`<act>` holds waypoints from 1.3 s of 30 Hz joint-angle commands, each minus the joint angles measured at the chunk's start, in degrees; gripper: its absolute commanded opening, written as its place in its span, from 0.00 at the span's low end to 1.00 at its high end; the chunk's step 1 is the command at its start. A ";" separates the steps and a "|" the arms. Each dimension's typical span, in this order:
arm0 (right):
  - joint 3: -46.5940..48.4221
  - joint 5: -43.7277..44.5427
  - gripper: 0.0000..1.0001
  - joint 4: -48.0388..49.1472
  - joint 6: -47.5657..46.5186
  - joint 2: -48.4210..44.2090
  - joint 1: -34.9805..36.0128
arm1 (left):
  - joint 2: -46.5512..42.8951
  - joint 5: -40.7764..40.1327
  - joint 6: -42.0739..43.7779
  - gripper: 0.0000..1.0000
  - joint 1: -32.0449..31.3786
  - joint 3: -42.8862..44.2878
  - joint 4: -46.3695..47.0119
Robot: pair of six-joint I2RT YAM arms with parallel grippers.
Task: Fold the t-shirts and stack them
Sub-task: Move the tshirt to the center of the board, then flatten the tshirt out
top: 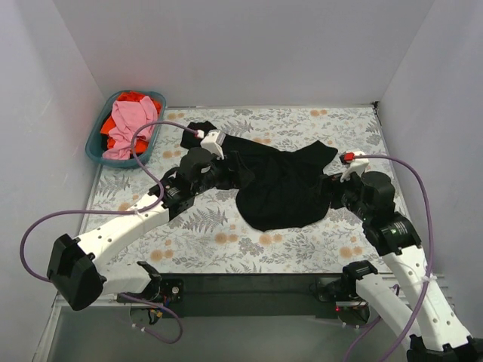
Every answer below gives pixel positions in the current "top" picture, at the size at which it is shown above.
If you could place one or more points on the floral patterned table mat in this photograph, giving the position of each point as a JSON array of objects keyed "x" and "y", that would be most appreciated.
[{"x": 211, "y": 236}]

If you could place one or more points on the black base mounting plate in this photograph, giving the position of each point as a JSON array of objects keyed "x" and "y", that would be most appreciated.
[{"x": 261, "y": 295}]

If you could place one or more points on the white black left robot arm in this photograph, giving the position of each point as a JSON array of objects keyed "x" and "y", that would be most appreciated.
[{"x": 79, "y": 267}]

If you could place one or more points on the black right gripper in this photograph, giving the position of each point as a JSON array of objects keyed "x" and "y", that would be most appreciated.
[{"x": 333, "y": 187}]

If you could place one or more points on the black t shirt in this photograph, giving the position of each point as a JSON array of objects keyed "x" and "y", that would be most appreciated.
[{"x": 285, "y": 192}]

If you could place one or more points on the pink t shirt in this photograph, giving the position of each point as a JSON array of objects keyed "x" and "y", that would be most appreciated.
[{"x": 130, "y": 124}]

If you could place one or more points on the orange t shirt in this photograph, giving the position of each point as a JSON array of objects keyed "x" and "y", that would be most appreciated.
[{"x": 109, "y": 128}]

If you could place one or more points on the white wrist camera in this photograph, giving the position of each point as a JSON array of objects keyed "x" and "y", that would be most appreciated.
[
  {"x": 212, "y": 141},
  {"x": 356, "y": 162}
]

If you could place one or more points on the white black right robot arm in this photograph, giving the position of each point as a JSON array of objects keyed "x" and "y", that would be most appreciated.
[{"x": 423, "y": 320}]

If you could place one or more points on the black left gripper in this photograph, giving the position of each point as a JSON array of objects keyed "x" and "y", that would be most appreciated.
[{"x": 234, "y": 166}]

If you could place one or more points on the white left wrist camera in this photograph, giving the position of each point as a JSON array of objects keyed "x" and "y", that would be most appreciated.
[{"x": 212, "y": 141}]

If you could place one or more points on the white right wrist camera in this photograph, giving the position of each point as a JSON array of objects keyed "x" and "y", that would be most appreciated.
[{"x": 356, "y": 162}]

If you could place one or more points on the teal plastic laundry basket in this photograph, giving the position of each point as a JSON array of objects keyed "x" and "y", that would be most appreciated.
[{"x": 94, "y": 146}]

